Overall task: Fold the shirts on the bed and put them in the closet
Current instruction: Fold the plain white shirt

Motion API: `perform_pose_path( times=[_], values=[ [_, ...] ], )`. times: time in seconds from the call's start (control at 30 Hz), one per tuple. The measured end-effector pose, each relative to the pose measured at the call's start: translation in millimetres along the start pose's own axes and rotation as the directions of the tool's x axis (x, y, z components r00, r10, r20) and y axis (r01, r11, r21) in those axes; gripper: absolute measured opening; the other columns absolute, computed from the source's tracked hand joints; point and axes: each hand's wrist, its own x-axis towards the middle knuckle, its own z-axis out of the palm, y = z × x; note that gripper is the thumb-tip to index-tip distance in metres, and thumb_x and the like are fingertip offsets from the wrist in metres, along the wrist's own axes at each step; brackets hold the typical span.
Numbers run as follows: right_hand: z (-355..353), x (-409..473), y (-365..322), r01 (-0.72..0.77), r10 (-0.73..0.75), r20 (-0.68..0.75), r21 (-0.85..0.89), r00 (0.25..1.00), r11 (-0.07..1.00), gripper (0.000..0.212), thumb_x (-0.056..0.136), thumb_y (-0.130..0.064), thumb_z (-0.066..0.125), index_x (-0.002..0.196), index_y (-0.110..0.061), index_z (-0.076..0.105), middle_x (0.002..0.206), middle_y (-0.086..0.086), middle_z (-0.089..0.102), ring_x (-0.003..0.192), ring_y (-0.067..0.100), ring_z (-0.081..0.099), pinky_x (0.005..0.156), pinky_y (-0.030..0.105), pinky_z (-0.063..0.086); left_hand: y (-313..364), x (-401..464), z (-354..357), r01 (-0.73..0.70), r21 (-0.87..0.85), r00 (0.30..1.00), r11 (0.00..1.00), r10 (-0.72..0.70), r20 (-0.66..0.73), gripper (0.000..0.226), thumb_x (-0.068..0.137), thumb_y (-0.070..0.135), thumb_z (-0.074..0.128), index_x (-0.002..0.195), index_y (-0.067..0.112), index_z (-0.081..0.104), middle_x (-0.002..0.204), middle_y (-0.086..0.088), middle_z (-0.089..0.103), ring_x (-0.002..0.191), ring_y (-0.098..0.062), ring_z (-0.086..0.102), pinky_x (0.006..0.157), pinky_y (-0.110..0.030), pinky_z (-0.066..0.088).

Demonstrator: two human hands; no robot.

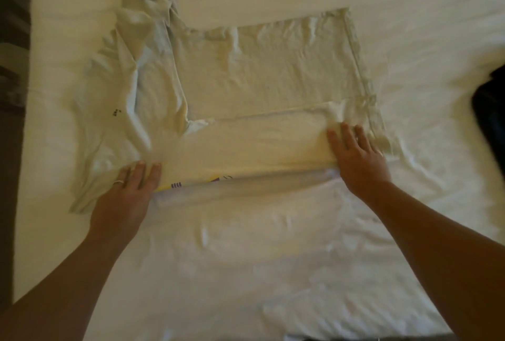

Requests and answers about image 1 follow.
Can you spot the person's right forearm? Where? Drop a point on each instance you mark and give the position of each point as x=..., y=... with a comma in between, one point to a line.
x=450, y=266

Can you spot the white bed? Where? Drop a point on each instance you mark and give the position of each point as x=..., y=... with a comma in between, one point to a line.
x=276, y=274

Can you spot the person's right hand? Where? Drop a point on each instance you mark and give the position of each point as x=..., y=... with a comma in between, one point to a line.
x=361, y=165

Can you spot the white printed t-shirt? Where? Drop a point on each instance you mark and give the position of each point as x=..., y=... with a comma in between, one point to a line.
x=252, y=84

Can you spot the black t-shirt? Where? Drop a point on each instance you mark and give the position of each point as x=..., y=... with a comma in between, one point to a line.
x=491, y=120

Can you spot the person's left forearm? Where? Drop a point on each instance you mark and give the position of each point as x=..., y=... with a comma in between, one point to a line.
x=59, y=297

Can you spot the person's left hand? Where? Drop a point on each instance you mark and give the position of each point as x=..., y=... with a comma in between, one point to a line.
x=122, y=206

